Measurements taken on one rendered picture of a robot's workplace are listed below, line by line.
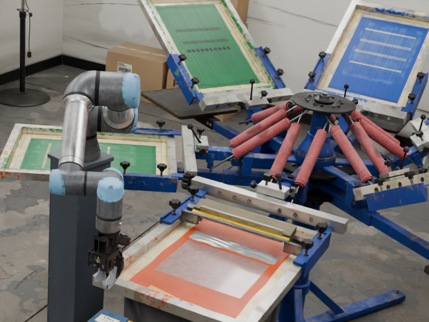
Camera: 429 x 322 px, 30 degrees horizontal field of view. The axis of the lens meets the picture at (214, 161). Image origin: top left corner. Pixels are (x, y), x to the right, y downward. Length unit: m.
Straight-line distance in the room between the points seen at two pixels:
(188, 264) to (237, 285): 0.21
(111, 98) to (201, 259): 0.72
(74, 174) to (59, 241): 0.90
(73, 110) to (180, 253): 0.75
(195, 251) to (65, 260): 0.57
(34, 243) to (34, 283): 0.45
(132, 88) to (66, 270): 0.97
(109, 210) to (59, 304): 1.16
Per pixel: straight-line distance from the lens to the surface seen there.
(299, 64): 7.32
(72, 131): 2.52
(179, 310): 2.64
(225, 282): 2.85
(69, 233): 3.22
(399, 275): 5.12
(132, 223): 5.28
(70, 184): 2.41
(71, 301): 3.36
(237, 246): 3.08
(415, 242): 3.45
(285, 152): 3.55
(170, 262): 2.94
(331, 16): 7.15
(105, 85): 2.64
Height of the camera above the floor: 2.42
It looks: 22 degrees down
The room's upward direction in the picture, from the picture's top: 6 degrees clockwise
